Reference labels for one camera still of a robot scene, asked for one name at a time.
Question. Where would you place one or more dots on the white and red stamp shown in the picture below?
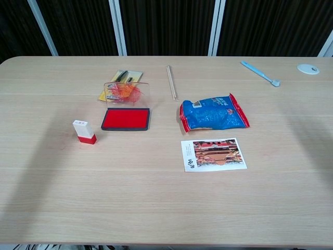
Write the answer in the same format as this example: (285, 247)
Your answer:
(83, 130)

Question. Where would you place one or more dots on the blue snack bag red edges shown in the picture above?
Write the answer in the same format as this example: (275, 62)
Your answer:
(213, 114)

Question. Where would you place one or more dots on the razor in yellow blister pack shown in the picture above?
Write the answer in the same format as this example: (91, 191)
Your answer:
(122, 75)

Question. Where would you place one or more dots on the white partition post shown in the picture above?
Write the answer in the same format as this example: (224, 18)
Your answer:
(326, 48)
(216, 28)
(43, 28)
(118, 28)

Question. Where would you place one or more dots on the printed postcard white border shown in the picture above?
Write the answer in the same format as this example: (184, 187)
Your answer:
(213, 155)

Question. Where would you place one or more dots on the wooden chopstick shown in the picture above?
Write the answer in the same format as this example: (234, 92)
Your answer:
(169, 81)

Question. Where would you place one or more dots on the light blue toothbrush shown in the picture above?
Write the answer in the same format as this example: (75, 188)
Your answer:
(257, 71)

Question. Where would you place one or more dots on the red ink pad clear lid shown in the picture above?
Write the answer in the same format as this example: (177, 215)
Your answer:
(125, 119)

